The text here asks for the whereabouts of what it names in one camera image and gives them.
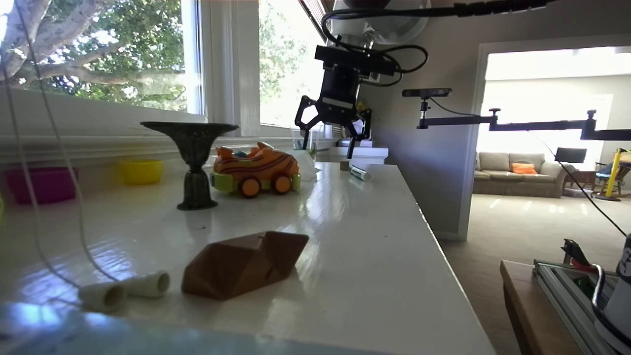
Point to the clear plastic cup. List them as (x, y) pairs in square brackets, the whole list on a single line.
[(309, 158)]

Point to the orange cushion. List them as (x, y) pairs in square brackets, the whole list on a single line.
[(526, 167)]

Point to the yellow bowl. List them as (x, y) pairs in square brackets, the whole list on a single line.
[(139, 169)]

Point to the small brown wedge block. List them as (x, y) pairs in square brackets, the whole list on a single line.
[(344, 165)]

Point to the beige sofa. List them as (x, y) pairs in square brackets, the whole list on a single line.
[(520, 177)]

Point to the magenta bowl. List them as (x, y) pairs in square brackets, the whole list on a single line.
[(40, 183)]

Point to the dark green marker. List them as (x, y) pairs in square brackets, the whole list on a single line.
[(358, 171)]

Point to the red black clamp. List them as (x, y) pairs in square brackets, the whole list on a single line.
[(577, 252)]

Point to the black monitor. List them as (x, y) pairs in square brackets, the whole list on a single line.
[(571, 154)]

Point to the orange toy car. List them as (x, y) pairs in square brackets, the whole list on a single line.
[(257, 169)]

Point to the black external camera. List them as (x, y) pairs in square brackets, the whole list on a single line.
[(427, 90)]

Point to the dark goblet shaped stand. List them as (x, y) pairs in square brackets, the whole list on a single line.
[(196, 159)]

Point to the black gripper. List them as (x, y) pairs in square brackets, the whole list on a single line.
[(340, 85)]

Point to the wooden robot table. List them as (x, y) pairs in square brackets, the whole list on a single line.
[(526, 307)]

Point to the white crumpled plastic sheet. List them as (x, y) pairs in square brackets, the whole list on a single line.
[(309, 175)]

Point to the yellow stand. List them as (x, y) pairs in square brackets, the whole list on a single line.
[(616, 171)]

